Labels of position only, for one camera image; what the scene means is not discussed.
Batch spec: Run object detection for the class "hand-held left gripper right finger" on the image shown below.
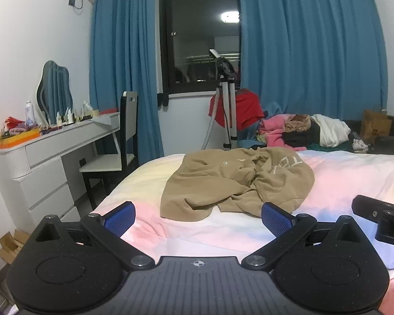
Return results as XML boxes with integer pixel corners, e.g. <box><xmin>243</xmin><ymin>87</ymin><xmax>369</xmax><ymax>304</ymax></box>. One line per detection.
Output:
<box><xmin>241</xmin><ymin>202</ymin><xmax>365</xmax><ymax>270</ymax></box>

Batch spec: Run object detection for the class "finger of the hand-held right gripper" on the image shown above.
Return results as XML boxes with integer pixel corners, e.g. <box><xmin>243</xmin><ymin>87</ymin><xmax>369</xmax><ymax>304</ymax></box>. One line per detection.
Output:
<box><xmin>352</xmin><ymin>195</ymin><xmax>394</xmax><ymax>219</ymax></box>

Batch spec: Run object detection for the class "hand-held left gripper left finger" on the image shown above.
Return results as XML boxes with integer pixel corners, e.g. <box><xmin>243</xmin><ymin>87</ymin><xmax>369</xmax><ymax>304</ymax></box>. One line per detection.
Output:
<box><xmin>29</xmin><ymin>201</ymin><xmax>155</xmax><ymax>270</ymax></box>

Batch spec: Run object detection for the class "tan t-shirt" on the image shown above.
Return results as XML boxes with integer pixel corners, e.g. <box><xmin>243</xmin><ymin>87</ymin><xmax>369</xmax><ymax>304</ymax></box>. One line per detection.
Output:
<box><xmin>160</xmin><ymin>147</ymin><xmax>315</xmax><ymax>220</ymax></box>

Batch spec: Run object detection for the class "pastel blanket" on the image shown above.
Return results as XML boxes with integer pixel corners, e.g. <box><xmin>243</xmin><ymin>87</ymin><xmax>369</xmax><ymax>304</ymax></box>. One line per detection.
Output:
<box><xmin>92</xmin><ymin>149</ymin><xmax>394</xmax><ymax>315</ymax></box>

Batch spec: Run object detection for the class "green garment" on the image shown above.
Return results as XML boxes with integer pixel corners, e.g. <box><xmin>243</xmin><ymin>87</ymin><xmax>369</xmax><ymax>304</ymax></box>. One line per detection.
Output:
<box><xmin>307</xmin><ymin>141</ymin><xmax>355</xmax><ymax>153</ymax></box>

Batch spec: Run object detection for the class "brown paper bag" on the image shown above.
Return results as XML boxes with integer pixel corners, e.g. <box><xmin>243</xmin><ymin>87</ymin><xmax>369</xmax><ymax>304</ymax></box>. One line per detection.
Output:
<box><xmin>361</xmin><ymin>109</ymin><xmax>393</xmax><ymax>145</ymax></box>

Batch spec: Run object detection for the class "blue garment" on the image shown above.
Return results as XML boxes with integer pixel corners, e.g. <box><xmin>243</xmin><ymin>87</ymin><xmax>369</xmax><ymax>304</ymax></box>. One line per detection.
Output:
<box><xmin>237</xmin><ymin>139</ymin><xmax>266</xmax><ymax>149</ymax></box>

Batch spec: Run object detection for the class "white garment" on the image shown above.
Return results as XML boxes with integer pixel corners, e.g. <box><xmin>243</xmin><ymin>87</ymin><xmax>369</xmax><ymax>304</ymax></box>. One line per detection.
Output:
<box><xmin>310</xmin><ymin>114</ymin><xmax>352</xmax><ymax>148</ymax></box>

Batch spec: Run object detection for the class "black garment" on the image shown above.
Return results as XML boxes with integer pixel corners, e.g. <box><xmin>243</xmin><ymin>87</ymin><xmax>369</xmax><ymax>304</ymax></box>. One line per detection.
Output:
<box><xmin>281</xmin><ymin>123</ymin><xmax>320</xmax><ymax>146</ymax></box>

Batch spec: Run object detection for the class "white dressing table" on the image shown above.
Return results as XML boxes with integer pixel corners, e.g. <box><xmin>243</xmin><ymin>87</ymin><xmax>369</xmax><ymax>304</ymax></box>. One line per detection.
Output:
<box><xmin>0</xmin><ymin>112</ymin><xmax>122</xmax><ymax>233</ymax></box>

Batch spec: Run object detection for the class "pink garment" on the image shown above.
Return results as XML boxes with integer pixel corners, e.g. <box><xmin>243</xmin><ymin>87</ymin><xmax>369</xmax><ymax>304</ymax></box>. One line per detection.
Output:
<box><xmin>258</xmin><ymin>114</ymin><xmax>298</xmax><ymax>146</ymax></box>

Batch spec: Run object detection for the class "brown garment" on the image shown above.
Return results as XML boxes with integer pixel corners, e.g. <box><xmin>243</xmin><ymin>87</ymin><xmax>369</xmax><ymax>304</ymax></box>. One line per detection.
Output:
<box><xmin>284</xmin><ymin>114</ymin><xmax>312</xmax><ymax>132</ymax></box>

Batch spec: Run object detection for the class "grey and black chair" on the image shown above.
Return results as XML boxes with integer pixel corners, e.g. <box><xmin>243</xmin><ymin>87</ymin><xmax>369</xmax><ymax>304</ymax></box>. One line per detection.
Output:
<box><xmin>79</xmin><ymin>91</ymin><xmax>139</xmax><ymax>209</ymax></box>

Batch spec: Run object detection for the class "row of small cosmetic bottles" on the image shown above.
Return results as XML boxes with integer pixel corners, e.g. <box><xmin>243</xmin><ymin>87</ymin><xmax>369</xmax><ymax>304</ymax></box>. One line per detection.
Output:
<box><xmin>54</xmin><ymin>100</ymin><xmax>101</xmax><ymax>127</ymax></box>

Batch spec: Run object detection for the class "cardboard box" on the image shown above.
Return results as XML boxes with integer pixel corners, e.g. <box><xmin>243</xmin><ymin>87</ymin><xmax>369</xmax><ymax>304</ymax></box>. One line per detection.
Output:
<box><xmin>0</xmin><ymin>229</ymin><xmax>30</xmax><ymax>265</ymax></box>

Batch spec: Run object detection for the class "red garment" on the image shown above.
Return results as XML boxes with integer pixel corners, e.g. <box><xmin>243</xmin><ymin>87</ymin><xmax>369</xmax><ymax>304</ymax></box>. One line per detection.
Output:
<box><xmin>208</xmin><ymin>88</ymin><xmax>265</xmax><ymax>130</ymax></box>

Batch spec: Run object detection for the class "silver tripod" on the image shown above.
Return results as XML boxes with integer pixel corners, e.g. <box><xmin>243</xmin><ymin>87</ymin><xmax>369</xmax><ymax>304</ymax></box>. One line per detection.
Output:
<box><xmin>208</xmin><ymin>49</ymin><xmax>239</xmax><ymax>150</ymax></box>

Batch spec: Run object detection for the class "red packet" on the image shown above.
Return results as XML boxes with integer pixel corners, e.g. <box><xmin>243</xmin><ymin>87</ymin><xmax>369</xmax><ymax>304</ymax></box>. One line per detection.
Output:
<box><xmin>5</xmin><ymin>116</ymin><xmax>27</xmax><ymax>130</ymax></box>

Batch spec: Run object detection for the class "wavy-edged mirror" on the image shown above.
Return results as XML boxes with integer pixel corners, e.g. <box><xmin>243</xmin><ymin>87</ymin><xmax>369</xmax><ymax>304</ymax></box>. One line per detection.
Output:
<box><xmin>36</xmin><ymin>60</ymin><xmax>73</xmax><ymax>119</ymax></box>

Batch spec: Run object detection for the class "blue curtain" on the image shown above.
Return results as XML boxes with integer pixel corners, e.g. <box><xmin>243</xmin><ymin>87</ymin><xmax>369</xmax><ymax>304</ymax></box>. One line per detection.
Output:
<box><xmin>89</xmin><ymin>0</ymin><xmax>165</xmax><ymax>168</ymax></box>
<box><xmin>235</xmin><ymin>0</ymin><xmax>388</xmax><ymax>132</ymax></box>

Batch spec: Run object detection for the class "dark window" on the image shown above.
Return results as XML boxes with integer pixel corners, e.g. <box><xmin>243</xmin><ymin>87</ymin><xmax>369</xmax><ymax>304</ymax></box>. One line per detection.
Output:
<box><xmin>159</xmin><ymin>0</ymin><xmax>242</xmax><ymax>94</ymax></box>

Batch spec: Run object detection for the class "braided steamer hose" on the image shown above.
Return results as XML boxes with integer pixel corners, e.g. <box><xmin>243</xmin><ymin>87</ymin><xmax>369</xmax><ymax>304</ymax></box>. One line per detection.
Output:
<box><xmin>201</xmin><ymin>85</ymin><xmax>224</xmax><ymax>150</ymax></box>

